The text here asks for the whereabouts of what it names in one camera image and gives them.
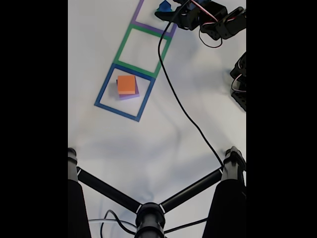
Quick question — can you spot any small blue cube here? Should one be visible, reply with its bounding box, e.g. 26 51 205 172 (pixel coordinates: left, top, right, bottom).
158 0 173 12

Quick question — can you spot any orange square block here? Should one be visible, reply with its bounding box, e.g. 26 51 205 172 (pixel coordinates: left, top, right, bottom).
117 75 137 95

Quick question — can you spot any purple square block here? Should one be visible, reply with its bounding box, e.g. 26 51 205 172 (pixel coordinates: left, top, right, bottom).
115 79 140 101

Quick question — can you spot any black tripod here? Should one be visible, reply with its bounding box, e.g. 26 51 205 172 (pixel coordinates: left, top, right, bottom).
68 146 247 238

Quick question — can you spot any white and red servo wire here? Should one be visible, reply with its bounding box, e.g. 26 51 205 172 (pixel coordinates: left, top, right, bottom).
189 0 238 25

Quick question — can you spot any purple square frame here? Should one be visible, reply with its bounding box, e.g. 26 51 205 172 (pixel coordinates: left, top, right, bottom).
130 0 178 38

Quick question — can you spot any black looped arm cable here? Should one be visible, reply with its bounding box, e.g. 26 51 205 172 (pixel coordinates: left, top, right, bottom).
199 24 223 49

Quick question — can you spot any long black camera cable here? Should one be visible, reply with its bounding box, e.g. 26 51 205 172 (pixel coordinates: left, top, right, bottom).
158 4 225 172

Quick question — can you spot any green square frame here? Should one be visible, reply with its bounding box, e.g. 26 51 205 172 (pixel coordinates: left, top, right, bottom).
113 24 172 78

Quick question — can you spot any blue square frame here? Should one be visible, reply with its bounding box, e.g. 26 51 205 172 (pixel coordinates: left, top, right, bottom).
94 63 156 122

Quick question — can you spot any curled black cable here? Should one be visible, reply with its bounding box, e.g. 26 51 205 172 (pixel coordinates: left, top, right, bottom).
100 209 137 238

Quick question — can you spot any white cable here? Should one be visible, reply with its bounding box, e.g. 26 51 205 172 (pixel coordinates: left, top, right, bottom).
88 218 137 228

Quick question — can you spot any straight black cable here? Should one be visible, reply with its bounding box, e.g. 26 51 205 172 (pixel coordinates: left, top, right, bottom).
163 224 207 235

